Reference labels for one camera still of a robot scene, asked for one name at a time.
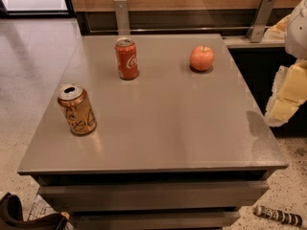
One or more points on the red apple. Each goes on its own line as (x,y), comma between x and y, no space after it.
(201,58)

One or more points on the metal wall bracket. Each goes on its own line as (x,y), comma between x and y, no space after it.
(122,17)
(256,30)

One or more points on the right metal wall bracket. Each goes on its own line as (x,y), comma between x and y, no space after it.
(256,30)

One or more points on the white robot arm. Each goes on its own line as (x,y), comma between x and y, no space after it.
(296,33)

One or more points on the grey cabinet with drawers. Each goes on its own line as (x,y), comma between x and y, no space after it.
(174,148)

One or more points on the left metal wall bracket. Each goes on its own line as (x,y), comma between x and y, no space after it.
(122,17)

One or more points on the red Coca-Cola can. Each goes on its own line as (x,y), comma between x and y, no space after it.
(125,50)

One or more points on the yellow-padded gripper finger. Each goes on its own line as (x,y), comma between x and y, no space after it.
(289,93)
(278,30)

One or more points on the dark brown bag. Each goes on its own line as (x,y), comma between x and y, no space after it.
(11,217)

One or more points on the black white patterned tube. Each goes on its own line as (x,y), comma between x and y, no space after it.
(280,216)

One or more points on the orange-gold soda can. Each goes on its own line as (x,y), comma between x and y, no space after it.
(77,109)

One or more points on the checkered cloth on floor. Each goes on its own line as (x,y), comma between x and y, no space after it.
(40,208)

